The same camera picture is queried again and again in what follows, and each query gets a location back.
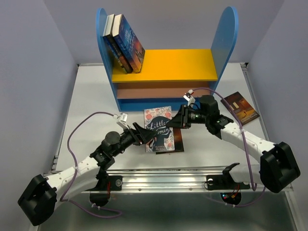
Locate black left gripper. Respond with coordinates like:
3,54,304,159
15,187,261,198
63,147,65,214
111,122,157,157

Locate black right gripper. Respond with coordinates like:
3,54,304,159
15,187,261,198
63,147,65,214
165,104,209,129

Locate Little Women book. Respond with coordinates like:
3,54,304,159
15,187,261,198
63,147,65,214
144,106,175,153

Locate Three Days to See book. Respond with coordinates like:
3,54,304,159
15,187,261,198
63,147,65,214
156,128,184,154

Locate Jane Eyre book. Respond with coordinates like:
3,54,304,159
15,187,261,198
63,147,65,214
112,14,145,73

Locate Animal Farm book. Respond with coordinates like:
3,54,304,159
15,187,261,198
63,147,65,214
103,14,127,74

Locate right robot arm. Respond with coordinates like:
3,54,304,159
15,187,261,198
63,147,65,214
167,95,300,193

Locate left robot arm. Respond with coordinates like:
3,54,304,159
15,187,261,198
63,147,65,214
17,123,157,226

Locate blue wooden bookshelf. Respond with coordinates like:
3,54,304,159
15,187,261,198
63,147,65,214
96,6,239,112

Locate Edward Tulane book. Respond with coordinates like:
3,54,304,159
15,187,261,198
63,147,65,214
220,91,260,126

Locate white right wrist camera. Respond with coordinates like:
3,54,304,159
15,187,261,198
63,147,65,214
183,89,195,107

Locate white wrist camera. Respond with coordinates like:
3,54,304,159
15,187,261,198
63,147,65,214
113,112,128,129
183,89,195,107

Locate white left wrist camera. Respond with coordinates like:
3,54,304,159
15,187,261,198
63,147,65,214
113,112,128,129

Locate aluminium mounting rail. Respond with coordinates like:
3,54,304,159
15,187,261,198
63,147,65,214
39,165,296,193

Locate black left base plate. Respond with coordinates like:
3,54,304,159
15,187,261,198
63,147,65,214
89,175,123,191

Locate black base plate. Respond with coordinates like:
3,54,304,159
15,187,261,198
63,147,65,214
89,175,123,191
204,175,250,191

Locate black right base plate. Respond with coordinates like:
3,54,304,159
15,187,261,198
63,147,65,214
204,175,250,191

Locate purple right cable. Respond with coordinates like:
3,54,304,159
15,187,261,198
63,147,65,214
192,87,267,208

